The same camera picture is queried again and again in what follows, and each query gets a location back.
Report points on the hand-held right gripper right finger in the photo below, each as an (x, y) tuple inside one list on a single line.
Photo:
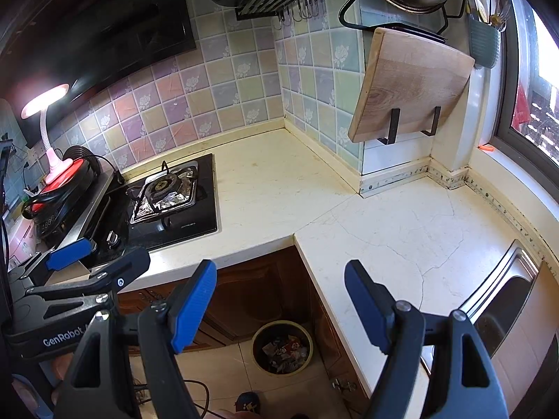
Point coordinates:
[(367, 305)]

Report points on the blue patterned shoe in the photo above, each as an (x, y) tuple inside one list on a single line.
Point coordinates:
[(249, 401)]

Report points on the teal utensil holder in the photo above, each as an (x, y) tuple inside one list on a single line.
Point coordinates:
[(484, 43)]

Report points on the dark framed window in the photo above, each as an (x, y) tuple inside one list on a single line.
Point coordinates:
[(506, 96)]

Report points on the foil burner tray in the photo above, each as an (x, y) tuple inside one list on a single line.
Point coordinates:
[(168, 198)]

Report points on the person's left hand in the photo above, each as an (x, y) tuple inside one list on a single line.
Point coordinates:
[(61, 371)]

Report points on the red cloth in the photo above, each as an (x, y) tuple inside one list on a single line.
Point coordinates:
[(522, 111)]

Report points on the black red electric hotplate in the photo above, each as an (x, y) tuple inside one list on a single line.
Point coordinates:
[(72, 176)]

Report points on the small orange item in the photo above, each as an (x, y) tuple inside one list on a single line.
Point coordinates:
[(486, 148)]

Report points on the wooden kitchen cabinet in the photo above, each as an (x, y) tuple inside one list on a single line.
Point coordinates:
[(262, 288)]

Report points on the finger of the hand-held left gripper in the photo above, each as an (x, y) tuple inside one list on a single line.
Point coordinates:
[(118, 270), (70, 253)]

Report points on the wooden cutting board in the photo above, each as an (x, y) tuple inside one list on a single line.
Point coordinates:
[(410, 87)]

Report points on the black range hood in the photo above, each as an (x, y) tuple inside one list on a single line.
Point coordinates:
[(109, 17)]

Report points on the black induction cooker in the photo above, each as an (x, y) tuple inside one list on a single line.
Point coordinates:
[(54, 222)]

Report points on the pile of wrappers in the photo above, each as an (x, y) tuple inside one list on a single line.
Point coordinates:
[(284, 351)]

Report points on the round yellow-rimmed trash bin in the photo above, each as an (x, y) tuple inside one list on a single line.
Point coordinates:
[(309, 355)]

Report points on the steel sink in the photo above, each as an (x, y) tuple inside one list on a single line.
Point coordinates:
[(502, 301)]

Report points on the stove knob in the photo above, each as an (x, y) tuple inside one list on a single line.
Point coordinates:
[(112, 239)]

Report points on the pink desk lamp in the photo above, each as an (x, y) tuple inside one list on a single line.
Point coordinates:
[(46, 96)]

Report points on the black glass gas stove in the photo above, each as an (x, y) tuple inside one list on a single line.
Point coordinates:
[(196, 214)]

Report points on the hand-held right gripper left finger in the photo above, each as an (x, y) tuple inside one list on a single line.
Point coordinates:
[(194, 305)]

